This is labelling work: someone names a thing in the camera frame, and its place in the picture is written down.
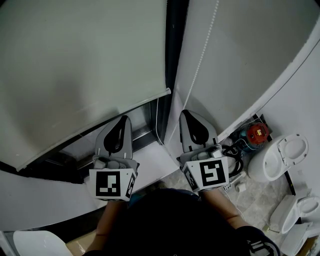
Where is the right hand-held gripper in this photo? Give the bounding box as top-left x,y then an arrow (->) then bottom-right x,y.
176,109 -> 230,193

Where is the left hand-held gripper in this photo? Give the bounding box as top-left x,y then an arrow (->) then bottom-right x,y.
89,115 -> 140,202

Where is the white bead pull chain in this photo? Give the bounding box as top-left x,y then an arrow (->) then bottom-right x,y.
183,0 -> 220,107
155,97 -> 165,146

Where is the white roller blind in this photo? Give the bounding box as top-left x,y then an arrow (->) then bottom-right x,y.
0,0 -> 172,172

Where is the person's right forearm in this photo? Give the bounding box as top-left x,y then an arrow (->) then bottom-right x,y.
199,188 -> 248,230

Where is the person's left forearm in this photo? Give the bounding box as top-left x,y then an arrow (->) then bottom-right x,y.
96,199 -> 128,247

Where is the white plastic tube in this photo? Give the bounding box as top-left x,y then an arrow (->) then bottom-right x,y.
228,172 -> 246,185

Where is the red and blue vacuum machine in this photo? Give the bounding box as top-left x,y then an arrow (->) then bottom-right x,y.
233,121 -> 272,152

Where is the white round toilet bowl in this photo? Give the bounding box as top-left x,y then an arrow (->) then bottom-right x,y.
247,133 -> 310,184

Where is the person's dark shirt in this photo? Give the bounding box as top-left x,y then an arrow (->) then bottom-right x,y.
82,192 -> 281,256

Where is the black threshold strip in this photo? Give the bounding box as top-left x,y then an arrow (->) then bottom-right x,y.
284,172 -> 297,196

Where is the closed brown cardboard box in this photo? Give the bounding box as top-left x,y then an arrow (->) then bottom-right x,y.
66,232 -> 99,256

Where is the white toilet with tank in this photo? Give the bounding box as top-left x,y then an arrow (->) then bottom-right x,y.
269,194 -> 320,235

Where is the white ceramic basin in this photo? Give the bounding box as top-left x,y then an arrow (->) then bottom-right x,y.
12,229 -> 74,256

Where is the black coiled hose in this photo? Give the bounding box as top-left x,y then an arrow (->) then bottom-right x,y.
221,143 -> 245,176

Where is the white floor cable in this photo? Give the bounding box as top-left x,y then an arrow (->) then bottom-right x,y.
224,189 -> 247,222

